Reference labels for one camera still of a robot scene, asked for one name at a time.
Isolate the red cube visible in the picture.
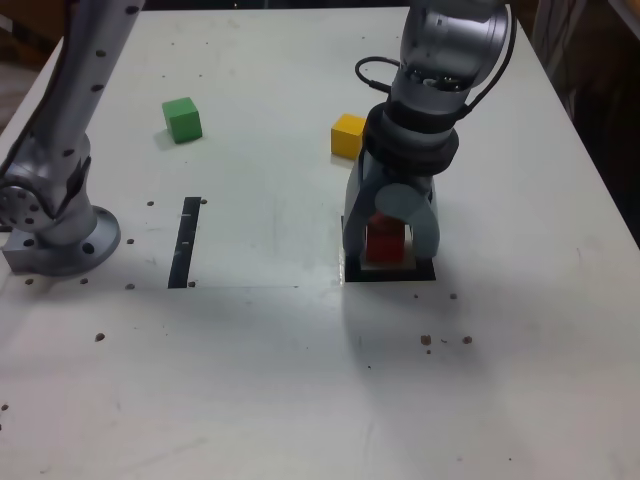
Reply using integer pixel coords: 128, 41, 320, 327
365, 212, 405, 264

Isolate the black cable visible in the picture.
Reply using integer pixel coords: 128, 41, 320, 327
460, 0, 517, 117
354, 55, 402, 94

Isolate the black tape square outline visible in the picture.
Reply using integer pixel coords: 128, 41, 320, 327
339, 214, 437, 284

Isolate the black tape strip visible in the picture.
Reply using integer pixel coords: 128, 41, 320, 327
167, 196, 202, 290

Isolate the yellow cube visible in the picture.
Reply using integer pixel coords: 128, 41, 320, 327
330, 113, 368, 160

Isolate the green cube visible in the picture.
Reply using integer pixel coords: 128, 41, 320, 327
161, 96, 203, 145

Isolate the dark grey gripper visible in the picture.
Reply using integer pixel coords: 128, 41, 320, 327
342, 149, 442, 269

